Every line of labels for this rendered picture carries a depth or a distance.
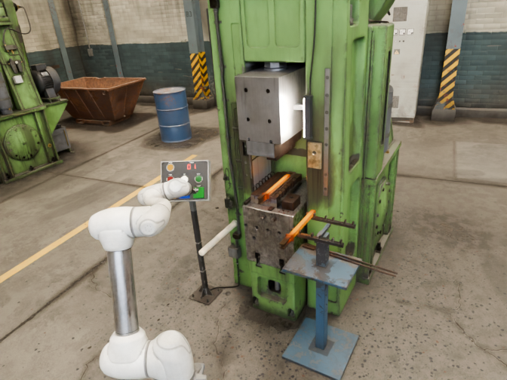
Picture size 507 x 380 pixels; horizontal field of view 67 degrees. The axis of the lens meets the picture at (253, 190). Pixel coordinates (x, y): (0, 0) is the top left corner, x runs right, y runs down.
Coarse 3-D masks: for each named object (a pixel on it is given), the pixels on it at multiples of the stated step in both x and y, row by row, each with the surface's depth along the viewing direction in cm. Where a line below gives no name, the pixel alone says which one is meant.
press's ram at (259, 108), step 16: (240, 80) 230; (256, 80) 225; (272, 80) 220; (288, 80) 228; (304, 80) 249; (240, 96) 235; (256, 96) 229; (272, 96) 224; (288, 96) 232; (240, 112) 240; (256, 112) 234; (272, 112) 228; (288, 112) 236; (240, 128) 244; (256, 128) 239; (272, 128) 233; (288, 128) 240
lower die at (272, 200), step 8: (272, 176) 287; (280, 176) 284; (296, 176) 281; (264, 184) 276; (272, 184) 273; (288, 184) 270; (256, 192) 265; (264, 192) 259; (272, 192) 258; (280, 192) 259; (256, 200) 262; (272, 200) 255
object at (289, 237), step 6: (312, 210) 237; (306, 216) 231; (300, 222) 225; (306, 222) 228; (294, 228) 219; (300, 228) 221; (288, 234) 213; (294, 234) 215; (282, 240) 209; (288, 240) 209; (282, 246) 206
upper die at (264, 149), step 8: (296, 136) 265; (248, 144) 246; (256, 144) 243; (264, 144) 240; (272, 144) 237; (288, 144) 256; (248, 152) 249; (256, 152) 246; (264, 152) 243; (272, 152) 240; (280, 152) 247
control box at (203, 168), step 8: (176, 168) 267; (184, 168) 267; (200, 168) 265; (208, 168) 265; (168, 176) 267; (176, 176) 267; (192, 176) 266; (208, 176) 265; (192, 184) 265; (200, 184) 265; (208, 184) 264; (208, 192) 264; (168, 200) 266; (176, 200) 266; (184, 200) 265; (192, 200) 264; (200, 200) 264; (208, 200) 264
